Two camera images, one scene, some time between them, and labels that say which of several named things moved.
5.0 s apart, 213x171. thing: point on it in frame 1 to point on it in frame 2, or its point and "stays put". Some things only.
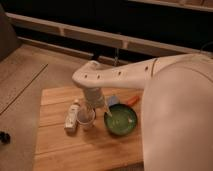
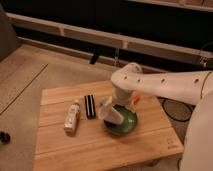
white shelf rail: x=101 y=37 stays put
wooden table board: x=95 y=149 stays put
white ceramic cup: x=86 y=117 to x=111 y=115
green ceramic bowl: x=123 y=119 stays put
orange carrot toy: x=133 y=101 stays put
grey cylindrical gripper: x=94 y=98 to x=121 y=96
